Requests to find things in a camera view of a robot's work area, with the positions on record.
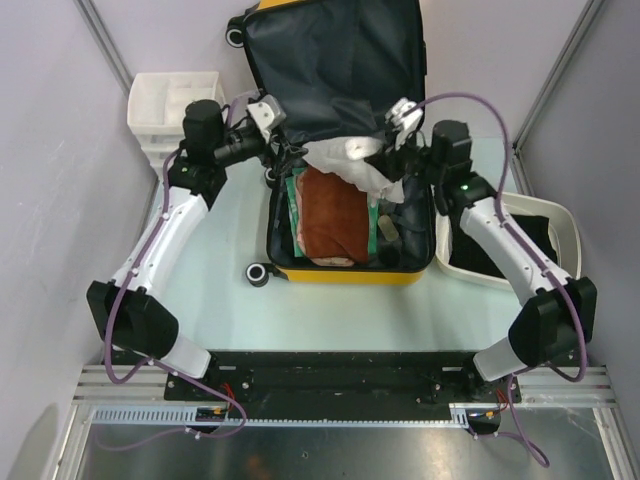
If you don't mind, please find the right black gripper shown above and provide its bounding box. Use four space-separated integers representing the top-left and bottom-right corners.
365 125 445 186

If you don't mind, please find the white towel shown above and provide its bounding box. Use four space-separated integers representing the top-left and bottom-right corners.
303 136 405 204

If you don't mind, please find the rust brown cloth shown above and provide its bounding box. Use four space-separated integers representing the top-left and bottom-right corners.
298 167 369 264

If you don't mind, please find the yellow Pikachu hard-shell suitcase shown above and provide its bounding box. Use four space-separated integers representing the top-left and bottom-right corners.
226 0 436 285

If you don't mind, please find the black garment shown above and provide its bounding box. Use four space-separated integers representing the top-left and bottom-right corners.
449 214 558 279

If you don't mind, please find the pink patterned cloth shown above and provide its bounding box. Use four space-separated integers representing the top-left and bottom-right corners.
295 175 354 268

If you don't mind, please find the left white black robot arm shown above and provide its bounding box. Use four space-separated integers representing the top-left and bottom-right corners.
87 95 286 400

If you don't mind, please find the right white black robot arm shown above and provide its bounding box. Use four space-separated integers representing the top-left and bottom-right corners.
381 119 597 401

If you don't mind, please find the green folded cloth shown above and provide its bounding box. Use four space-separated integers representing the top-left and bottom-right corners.
285 167 378 263

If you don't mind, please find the small beige bottle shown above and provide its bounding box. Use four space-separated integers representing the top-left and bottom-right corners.
378 215 400 242

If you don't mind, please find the black round cap container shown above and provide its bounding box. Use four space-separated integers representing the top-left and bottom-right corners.
378 246 401 268

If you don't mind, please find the white plastic drawer organizer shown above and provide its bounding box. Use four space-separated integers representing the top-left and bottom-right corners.
127 71 226 177

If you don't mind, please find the white plastic tray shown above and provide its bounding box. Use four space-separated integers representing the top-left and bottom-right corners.
435 192 582 291

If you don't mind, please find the light blue table mat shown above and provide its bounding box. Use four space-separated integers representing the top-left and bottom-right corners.
159 160 520 351

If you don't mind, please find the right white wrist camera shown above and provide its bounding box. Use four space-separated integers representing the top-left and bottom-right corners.
385 97 423 150

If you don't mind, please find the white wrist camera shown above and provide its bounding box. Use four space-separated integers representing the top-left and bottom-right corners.
246 94 286 143
385 97 423 150

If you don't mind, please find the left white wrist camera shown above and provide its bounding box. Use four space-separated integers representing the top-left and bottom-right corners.
246 94 286 143

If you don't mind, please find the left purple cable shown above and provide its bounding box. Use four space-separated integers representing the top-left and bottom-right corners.
94 90 264 451

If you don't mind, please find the purple cable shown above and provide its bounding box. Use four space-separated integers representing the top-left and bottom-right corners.
409 91 589 469
94 90 264 451

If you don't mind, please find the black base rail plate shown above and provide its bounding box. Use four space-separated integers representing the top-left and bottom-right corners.
104 350 521 421

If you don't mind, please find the grey slotted cable duct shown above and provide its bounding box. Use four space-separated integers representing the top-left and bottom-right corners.
92 405 469 429

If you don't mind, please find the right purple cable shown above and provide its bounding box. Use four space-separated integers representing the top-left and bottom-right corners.
409 91 589 469

